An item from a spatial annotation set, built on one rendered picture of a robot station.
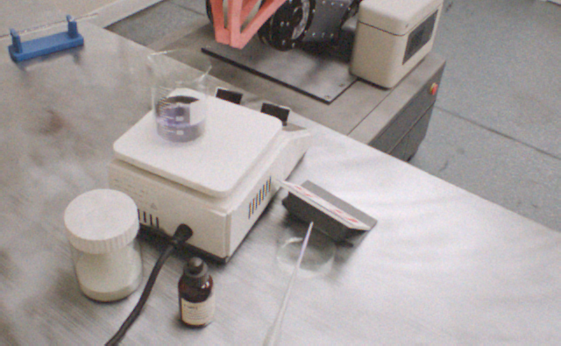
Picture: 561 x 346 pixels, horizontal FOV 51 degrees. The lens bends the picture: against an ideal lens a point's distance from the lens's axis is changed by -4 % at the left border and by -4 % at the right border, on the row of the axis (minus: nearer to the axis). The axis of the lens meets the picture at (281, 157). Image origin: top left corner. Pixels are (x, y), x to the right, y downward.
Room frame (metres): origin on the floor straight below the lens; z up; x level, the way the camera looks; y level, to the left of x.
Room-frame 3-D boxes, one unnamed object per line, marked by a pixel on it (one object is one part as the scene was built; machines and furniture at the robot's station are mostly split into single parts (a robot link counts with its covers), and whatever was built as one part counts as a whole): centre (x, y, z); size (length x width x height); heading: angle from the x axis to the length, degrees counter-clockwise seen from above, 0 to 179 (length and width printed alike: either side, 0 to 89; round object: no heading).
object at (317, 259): (0.38, -0.03, 0.76); 0.06 x 0.06 x 0.02
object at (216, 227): (0.46, 0.07, 0.79); 0.22 x 0.13 x 0.08; 159
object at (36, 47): (0.71, 0.34, 0.77); 0.10 x 0.03 x 0.04; 131
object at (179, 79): (0.44, 0.10, 0.87); 0.06 x 0.05 x 0.08; 79
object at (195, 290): (0.30, 0.06, 0.78); 0.03 x 0.03 x 0.07
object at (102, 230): (0.33, 0.14, 0.79); 0.06 x 0.06 x 0.08
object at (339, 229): (0.44, -0.05, 0.77); 0.09 x 0.06 x 0.04; 55
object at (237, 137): (0.44, 0.08, 0.83); 0.12 x 0.12 x 0.01; 69
